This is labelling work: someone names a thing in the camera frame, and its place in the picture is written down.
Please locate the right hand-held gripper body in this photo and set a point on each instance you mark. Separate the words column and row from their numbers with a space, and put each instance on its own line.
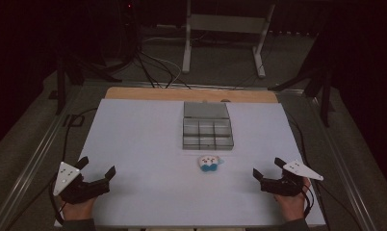
column 283, row 185

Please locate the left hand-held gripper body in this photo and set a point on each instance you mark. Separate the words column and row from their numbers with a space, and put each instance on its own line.
column 85, row 191

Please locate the person's left hand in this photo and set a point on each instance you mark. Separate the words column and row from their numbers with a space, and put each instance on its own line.
column 79, row 210

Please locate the person's right hand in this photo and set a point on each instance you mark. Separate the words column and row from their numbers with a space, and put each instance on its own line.
column 292, row 207

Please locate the white table mat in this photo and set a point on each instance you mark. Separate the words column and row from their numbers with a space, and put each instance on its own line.
column 143, row 154

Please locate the white and blue plush toy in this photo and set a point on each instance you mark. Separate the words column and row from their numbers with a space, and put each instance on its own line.
column 209, row 163

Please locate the clear plastic compartment box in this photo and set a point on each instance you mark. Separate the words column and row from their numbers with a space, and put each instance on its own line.
column 207, row 128

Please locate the black tripod stand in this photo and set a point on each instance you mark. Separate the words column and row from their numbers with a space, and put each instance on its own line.
column 69, row 67
column 316, row 83

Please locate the grey metal stand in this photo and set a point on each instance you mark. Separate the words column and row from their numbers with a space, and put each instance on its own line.
column 225, row 24

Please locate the metal floor rail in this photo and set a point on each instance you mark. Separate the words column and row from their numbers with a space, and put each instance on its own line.
column 342, row 160
column 31, row 160

